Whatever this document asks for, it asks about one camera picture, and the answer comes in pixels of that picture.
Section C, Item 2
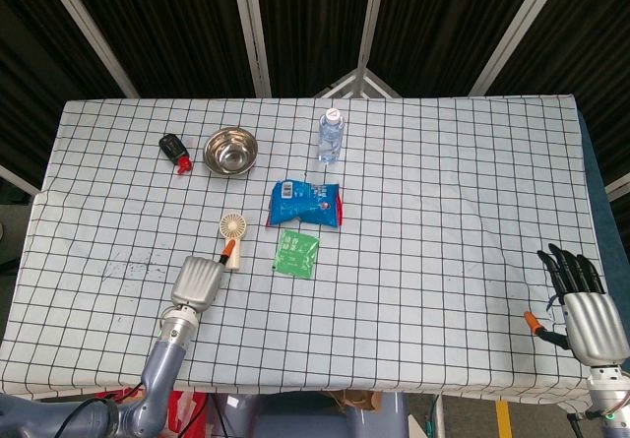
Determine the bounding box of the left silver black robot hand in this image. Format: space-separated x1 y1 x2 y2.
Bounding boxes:
170 241 238 314

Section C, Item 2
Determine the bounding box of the white checkered tablecloth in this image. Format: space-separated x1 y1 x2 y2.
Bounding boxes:
0 94 622 403

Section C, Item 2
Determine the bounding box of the red patterned bag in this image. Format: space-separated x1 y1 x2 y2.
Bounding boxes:
95 389 210 438

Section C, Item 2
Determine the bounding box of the brown paper bag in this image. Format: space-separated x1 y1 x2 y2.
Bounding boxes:
326 391 384 414

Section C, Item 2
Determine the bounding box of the white metal frame stand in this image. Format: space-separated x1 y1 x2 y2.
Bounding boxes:
313 68 403 98

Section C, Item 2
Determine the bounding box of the stainless steel bowl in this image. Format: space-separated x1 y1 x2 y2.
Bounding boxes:
203 127 259 178

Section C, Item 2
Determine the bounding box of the small white handheld fan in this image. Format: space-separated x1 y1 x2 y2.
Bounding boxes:
219 213 248 272

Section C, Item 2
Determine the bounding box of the green sachet packet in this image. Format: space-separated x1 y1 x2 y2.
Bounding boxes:
272 228 321 279

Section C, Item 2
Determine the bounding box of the black bottle with red cap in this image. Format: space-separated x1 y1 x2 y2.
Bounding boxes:
158 133 194 175

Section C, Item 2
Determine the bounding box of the blue snack packet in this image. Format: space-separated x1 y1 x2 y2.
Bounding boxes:
266 179 345 229

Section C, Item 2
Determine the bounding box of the grey robot base column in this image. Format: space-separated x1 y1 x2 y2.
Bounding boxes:
210 392 410 438

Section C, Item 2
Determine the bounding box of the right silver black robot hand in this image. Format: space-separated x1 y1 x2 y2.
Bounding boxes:
523 243 630 368

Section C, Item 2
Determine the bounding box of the clear plastic water bottle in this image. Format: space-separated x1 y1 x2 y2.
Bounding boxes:
317 108 345 165

